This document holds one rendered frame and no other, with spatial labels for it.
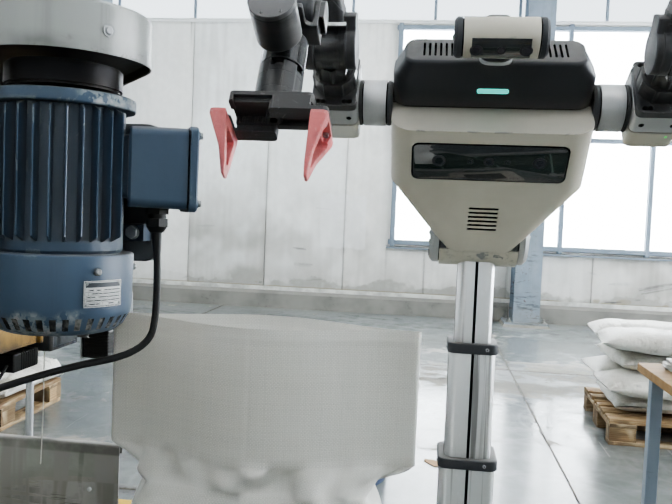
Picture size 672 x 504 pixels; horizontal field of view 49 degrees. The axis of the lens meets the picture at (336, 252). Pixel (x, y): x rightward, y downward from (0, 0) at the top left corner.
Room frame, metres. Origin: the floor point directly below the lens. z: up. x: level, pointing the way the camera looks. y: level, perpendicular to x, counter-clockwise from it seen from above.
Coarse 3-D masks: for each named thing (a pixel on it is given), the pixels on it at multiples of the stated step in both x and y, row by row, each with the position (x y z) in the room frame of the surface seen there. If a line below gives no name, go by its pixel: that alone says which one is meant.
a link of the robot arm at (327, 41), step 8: (328, 32) 1.30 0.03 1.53; (336, 32) 1.29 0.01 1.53; (344, 32) 1.29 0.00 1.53; (328, 40) 1.29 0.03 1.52; (336, 40) 1.29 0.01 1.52; (344, 40) 1.29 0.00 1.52; (320, 48) 1.29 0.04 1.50; (328, 48) 1.29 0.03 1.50; (336, 48) 1.29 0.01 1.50; (344, 48) 1.29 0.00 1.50; (320, 56) 1.30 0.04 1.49; (328, 56) 1.30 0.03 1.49; (336, 56) 1.30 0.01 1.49; (344, 56) 1.30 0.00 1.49; (320, 64) 1.31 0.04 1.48; (328, 64) 1.31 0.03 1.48; (336, 64) 1.31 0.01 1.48; (344, 64) 1.31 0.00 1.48; (336, 72) 1.32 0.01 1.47; (344, 72) 1.32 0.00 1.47
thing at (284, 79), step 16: (272, 64) 0.90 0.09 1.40; (288, 64) 0.90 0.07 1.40; (272, 80) 0.89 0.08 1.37; (288, 80) 0.89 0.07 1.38; (240, 96) 0.88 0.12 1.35; (256, 96) 0.88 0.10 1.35; (240, 112) 0.91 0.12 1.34; (256, 112) 0.91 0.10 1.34; (288, 128) 0.92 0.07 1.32; (304, 128) 0.91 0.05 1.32
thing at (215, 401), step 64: (128, 320) 1.13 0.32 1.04; (192, 320) 1.15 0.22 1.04; (256, 320) 1.17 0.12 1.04; (320, 320) 1.14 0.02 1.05; (128, 384) 1.13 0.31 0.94; (192, 384) 1.07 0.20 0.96; (256, 384) 1.03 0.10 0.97; (320, 384) 1.04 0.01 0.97; (384, 384) 1.06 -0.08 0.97; (128, 448) 1.12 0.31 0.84; (192, 448) 1.06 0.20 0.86; (256, 448) 1.03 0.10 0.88; (320, 448) 1.04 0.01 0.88; (384, 448) 1.06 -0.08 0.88
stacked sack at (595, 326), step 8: (600, 320) 4.65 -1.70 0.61; (608, 320) 4.59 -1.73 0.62; (616, 320) 4.59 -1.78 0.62; (624, 320) 4.60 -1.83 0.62; (632, 320) 4.59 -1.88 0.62; (640, 320) 4.58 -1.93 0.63; (648, 320) 4.60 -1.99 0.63; (592, 328) 4.57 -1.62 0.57; (600, 328) 4.46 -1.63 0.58; (656, 328) 4.38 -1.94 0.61; (664, 328) 4.38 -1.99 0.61
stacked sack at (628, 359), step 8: (600, 344) 4.65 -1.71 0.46; (608, 352) 4.40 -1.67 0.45; (616, 352) 4.28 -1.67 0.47; (624, 352) 4.22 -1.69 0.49; (632, 352) 4.19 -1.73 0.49; (616, 360) 4.23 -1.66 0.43; (624, 360) 4.12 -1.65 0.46; (632, 360) 4.10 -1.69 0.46; (640, 360) 4.09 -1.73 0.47; (648, 360) 4.09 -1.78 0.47; (656, 360) 4.09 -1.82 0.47; (664, 360) 4.09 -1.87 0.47; (632, 368) 4.12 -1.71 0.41
